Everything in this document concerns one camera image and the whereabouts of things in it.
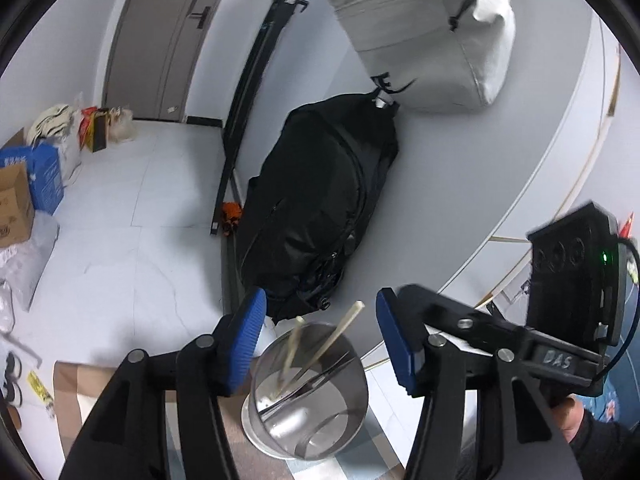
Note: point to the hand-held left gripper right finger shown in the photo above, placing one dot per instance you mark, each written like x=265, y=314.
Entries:
x=397, y=340

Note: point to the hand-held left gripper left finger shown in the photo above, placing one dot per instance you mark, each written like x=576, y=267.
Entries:
x=245, y=345

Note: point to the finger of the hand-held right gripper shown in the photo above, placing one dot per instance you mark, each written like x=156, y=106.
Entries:
x=465, y=312

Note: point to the light wooden chopstick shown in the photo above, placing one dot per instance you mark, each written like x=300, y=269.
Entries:
x=340, y=327
x=292, y=350

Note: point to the metal utensil cup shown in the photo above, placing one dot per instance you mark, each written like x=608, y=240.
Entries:
x=357, y=390

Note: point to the metal tongs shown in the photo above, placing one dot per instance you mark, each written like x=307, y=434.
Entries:
x=320, y=382

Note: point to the person's right forearm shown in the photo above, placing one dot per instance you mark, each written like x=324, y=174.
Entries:
x=605, y=450

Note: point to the person's right hand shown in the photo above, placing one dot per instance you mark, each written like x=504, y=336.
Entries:
x=570, y=415

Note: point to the grey upright bar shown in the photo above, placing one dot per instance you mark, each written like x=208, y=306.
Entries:
x=230, y=275

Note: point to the red pointed object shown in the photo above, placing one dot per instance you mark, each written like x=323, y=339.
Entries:
x=626, y=227

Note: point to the blue patterned cloth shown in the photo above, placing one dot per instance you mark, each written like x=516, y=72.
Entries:
x=620, y=402

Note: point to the orange black tool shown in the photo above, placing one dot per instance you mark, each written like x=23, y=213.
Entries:
x=232, y=215

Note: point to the black backpack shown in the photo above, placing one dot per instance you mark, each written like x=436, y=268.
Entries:
x=320, y=195

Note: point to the checked tablecloth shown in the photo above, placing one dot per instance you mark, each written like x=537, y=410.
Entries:
x=75, y=400

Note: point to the yellow paper slip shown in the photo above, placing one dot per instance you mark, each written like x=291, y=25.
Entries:
x=40, y=390

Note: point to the black white shoes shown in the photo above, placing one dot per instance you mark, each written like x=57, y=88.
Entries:
x=11, y=377

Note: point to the crumpled white plastic bag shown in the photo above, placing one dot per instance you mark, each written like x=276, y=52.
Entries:
x=5, y=305

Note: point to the beige plastic bag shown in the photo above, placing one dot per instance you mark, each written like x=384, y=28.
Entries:
x=122, y=127

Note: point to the blue carton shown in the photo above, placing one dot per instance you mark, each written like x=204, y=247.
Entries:
x=47, y=175

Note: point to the brown cardboard box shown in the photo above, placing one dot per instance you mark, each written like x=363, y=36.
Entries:
x=15, y=205

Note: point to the black folded stand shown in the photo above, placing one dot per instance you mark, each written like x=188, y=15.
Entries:
x=250, y=75

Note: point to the grey canvas bag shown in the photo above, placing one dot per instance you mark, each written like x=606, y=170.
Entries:
x=425, y=35

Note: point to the white bag with cream cloth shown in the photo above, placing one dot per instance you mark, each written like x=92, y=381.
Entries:
x=52, y=122

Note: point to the grey brown door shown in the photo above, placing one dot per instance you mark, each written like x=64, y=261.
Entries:
x=150, y=50

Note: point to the small metal bracket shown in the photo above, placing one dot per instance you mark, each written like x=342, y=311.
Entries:
x=525, y=287

